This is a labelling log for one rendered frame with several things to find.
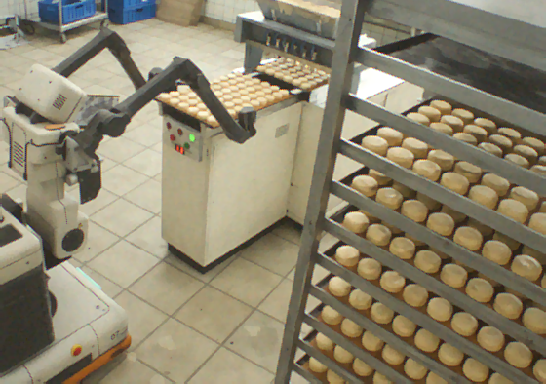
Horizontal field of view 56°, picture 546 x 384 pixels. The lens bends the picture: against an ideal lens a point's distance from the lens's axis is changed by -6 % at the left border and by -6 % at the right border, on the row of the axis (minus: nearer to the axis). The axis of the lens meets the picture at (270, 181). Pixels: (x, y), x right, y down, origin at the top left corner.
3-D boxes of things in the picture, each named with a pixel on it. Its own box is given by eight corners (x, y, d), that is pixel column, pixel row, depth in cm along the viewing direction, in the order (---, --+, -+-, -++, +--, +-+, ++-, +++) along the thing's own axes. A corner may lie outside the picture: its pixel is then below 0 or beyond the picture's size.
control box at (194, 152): (168, 141, 263) (169, 115, 255) (202, 160, 251) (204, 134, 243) (162, 143, 260) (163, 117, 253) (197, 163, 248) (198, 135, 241)
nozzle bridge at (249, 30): (266, 59, 338) (273, 7, 320) (365, 98, 302) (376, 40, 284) (230, 70, 315) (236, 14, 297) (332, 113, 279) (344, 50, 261)
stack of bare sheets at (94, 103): (74, 96, 459) (73, 94, 458) (119, 98, 465) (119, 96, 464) (58, 128, 409) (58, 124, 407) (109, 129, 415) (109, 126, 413)
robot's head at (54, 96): (39, 114, 173) (62, 75, 174) (8, 95, 183) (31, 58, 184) (67, 131, 185) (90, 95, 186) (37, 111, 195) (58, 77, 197)
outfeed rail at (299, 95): (404, 57, 379) (406, 49, 376) (408, 58, 378) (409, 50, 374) (199, 136, 240) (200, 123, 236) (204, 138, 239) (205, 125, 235)
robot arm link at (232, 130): (176, 76, 205) (194, 82, 198) (185, 65, 207) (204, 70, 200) (227, 140, 237) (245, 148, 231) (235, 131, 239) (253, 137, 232)
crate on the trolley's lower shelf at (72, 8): (71, 9, 630) (70, -8, 620) (96, 14, 620) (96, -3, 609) (38, 19, 585) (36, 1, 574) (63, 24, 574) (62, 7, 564)
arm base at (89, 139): (63, 135, 178) (84, 148, 172) (79, 117, 180) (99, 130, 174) (78, 149, 186) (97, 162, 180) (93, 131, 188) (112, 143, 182)
